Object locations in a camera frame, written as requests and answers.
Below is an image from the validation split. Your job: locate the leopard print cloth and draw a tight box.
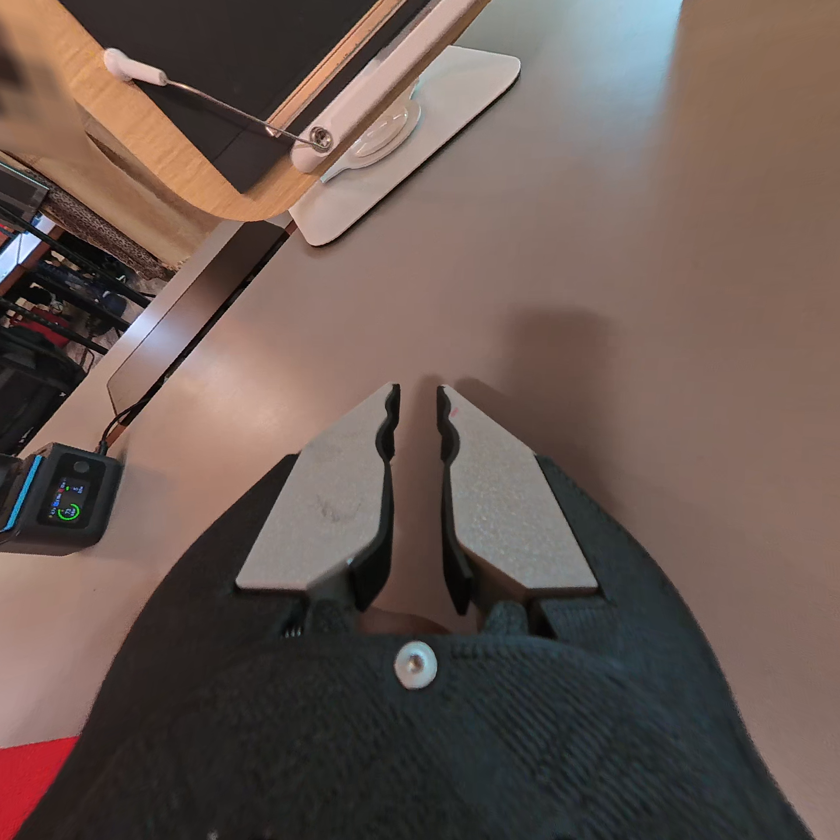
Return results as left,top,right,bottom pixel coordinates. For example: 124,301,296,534
42,184,178,280

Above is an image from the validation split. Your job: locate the dark desk cable flap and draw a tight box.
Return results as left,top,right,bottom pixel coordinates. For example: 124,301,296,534
107,223,290,421

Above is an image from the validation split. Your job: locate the white panel stand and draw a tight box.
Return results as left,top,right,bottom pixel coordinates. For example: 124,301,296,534
289,0,522,247

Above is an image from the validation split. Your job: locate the steel wire with white clip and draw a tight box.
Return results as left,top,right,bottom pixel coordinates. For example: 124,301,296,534
104,48,332,153

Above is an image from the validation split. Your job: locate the black wire shelf rack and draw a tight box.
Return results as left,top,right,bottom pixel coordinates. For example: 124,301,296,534
0,151,178,454

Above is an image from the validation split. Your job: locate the thin power bank cable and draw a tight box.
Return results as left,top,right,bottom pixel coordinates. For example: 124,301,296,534
98,387,158,457

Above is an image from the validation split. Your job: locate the red plastic bin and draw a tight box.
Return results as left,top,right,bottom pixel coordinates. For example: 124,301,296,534
0,735,81,840

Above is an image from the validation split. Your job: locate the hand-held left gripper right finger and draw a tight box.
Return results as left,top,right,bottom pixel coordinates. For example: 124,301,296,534
436,385,601,619

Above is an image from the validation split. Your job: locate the dark power bank with display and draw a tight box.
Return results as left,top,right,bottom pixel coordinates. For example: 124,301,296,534
0,443,124,557

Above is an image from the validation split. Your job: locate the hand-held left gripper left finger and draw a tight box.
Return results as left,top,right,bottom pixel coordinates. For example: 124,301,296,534
235,382,403,611

